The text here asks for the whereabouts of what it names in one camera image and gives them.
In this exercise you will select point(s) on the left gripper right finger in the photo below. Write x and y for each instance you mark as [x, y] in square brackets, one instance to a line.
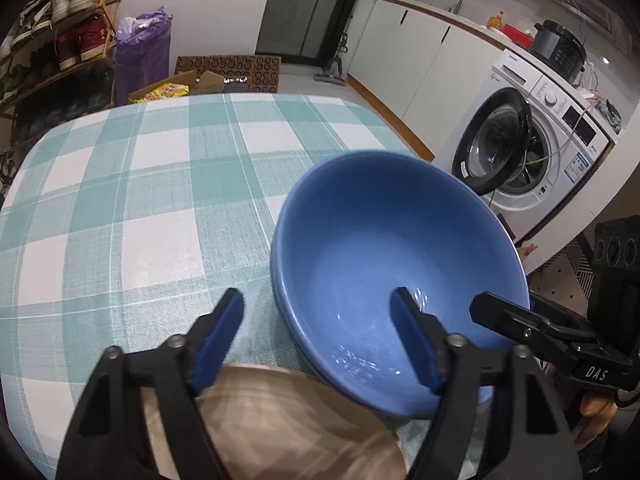
[527, 435]

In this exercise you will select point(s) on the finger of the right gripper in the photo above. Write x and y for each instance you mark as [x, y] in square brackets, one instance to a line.
[575, 352]
[556, 313]

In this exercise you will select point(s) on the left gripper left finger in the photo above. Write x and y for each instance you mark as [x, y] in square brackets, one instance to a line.
[107, 437]

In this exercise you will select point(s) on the cream plate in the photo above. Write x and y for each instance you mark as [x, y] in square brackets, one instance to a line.
[271, 423]

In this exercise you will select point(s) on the blue bowl front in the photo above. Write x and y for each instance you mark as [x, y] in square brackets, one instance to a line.
[358, 226]

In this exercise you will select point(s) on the blue bowl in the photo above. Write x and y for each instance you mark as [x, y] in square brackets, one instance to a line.
[279, 300]
[358, 226]

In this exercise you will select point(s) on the white kitchen cabinets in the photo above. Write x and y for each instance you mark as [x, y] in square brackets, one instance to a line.
[421, 68]

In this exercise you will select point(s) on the right hand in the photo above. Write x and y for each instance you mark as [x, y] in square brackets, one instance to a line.
[586, 416]

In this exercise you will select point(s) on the black white patterned rug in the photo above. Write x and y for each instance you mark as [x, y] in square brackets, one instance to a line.
[567, 278]

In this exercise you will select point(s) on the white washing machine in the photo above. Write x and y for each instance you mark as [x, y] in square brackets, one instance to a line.
[525, 146]

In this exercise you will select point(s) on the teal plaid tablecloth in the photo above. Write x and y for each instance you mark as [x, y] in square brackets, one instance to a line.
[122, 227]

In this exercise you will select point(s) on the black pressure cooker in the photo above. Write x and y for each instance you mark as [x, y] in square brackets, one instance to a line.
[558, 48]

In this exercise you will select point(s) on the red container on counter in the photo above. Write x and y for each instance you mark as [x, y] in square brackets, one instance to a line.
[517, 36]

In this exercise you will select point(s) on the yellow bottle on counter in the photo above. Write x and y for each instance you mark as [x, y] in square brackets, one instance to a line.
[495, 21]

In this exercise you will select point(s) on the vacuum cleaner head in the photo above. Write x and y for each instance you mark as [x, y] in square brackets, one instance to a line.
[332, 72]

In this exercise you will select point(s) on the patterned brown cardboard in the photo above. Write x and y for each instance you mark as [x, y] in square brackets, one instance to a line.
[262, 72]

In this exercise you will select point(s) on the open cardboard box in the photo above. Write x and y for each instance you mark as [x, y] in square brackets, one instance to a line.
[184, 84]

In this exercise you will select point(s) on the black glass door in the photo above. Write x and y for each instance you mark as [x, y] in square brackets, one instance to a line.
[305, 32]

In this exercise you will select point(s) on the wooden shoe rack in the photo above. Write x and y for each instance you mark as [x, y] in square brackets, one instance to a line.
[57, 64]

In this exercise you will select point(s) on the purple bag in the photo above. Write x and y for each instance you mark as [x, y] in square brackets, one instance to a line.
[142, 52]

